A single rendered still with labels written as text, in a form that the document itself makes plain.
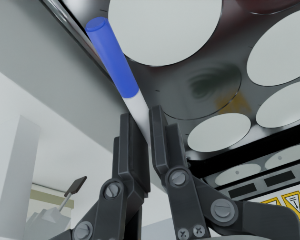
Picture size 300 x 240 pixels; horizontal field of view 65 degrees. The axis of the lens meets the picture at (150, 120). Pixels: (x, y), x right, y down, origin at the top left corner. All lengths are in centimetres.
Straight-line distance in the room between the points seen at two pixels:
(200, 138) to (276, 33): 18
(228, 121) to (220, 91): 7
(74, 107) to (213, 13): 15
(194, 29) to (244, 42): 6
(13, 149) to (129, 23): 13
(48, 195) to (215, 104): 23
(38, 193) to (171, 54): 20
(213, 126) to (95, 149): 19
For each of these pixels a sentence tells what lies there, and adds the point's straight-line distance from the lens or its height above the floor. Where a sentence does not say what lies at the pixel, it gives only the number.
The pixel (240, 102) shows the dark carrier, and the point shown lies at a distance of 34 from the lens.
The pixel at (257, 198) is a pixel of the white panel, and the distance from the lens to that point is 45.
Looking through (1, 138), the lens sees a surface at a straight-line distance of 20.
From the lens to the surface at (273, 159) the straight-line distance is 46.
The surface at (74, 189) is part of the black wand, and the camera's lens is 23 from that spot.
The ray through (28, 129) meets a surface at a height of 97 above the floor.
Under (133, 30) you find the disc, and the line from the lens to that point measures 22.
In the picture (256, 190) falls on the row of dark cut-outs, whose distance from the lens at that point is 45.
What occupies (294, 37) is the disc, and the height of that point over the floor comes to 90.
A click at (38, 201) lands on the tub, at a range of 29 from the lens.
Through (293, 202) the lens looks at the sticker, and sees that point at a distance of 45.
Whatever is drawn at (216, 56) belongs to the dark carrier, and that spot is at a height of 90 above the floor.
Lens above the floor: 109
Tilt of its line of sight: 39 degrees down
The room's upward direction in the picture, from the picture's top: 168 degrees clockwise
